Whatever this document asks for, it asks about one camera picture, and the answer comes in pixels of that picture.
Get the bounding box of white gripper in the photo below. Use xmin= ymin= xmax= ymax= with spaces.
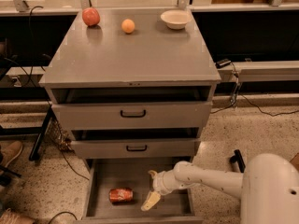
xmin=141 ymin=170 xmax=178 ymax=211

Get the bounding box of red coke can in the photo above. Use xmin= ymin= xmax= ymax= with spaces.
xmin=108 ymin=188 xmax=134 ymax=203

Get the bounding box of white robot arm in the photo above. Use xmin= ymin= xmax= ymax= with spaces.
xmin=141 ymin=153 xmax=299 ymax=224

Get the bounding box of bottom grey drawer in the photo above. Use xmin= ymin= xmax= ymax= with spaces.
xmin=74 ymin=157 xmax=203 ymax=224

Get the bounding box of grey drawer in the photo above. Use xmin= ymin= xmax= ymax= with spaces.
xmin=71 ymin=139 xmax=200 ymax=159
xmin=74 ymin=157 xmax=203 ymax=224
xmin=52 ymin=102 xmax=212 ymax=130

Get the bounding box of middle grey drawer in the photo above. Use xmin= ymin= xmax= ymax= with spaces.
xmin=71 ymin=139 xmax=200 ymax=159

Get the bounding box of top grey drawer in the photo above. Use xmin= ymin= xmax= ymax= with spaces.
xmin=52 ymin=102 xmax=212 ymax=130

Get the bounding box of grey drawer cabinet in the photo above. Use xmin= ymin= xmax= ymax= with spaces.
xmin=39 ymin=7 xmax=222 ymax=224

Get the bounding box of black metal stand bar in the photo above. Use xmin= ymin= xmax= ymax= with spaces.
xmin=229 ymin=149 xmax=246 ymax=173

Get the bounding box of black table leg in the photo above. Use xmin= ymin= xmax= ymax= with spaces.
xmin=29 ymin=108 xmax=52 ymax=161

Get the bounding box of small black device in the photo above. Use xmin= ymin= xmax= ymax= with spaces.
xmin=216 ymin=59 xmax=231 ymax=69

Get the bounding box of cardboard box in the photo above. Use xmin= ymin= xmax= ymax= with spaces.
xmin=291 ymin=153 xmax=299 ymax=172

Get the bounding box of tan shoe upper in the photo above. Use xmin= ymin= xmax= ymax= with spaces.
xmin=0 ymin=141 xmax=23 ymax=168

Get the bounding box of tan shoe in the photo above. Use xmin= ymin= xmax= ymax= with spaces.
xmin=0 ymin=209 xmax=35 ymax=224
xmin=0 ymin=141 xmax=23 ymax=168

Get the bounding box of tan shoe lower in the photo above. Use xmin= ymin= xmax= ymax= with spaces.
xmin=0 ymin=209 xmax=35 ymax=224

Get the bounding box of orange fruit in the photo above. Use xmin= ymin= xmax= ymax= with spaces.
xmin=121 ymin=19 xmax=135 ymax=34

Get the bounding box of white bowl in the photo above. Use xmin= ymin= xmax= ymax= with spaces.
xmin=161 ymin=10 xmax=192 ymax=30

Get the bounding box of red apple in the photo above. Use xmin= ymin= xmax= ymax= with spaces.
xmin=82 ymin=7 xmax=100 ymax=27

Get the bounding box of black floor cable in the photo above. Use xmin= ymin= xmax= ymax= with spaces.
xmin=210 ymin=93 xmax=299 ymax=118

